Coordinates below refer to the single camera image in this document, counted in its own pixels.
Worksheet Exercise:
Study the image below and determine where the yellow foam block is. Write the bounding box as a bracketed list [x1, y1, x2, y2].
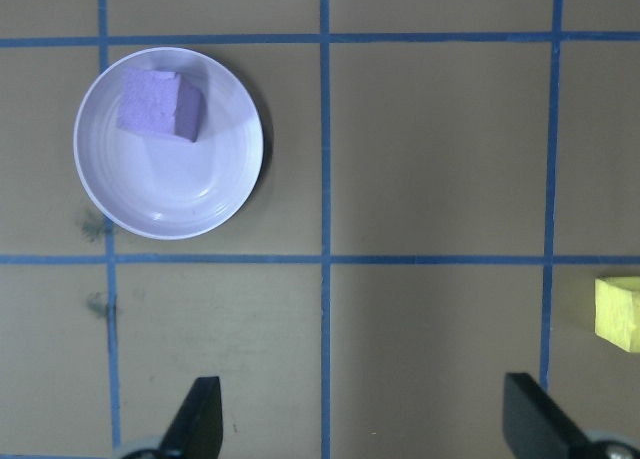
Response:
[593, 276, 640, 353]

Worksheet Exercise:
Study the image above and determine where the purple plate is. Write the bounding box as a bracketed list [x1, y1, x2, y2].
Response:
[72, 46, 265, 241]

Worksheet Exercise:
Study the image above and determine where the purple foam block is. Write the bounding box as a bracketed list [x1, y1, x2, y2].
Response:
[115, 68, 204, 144]

